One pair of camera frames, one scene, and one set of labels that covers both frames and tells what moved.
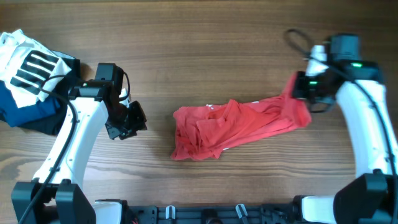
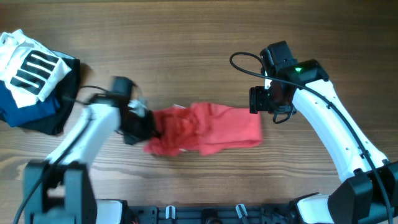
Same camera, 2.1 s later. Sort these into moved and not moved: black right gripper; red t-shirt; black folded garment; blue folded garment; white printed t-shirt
Moved: red t-shirt; black right gripper
Not moved: blue folded garment; white printed t-shirt; black folded garment
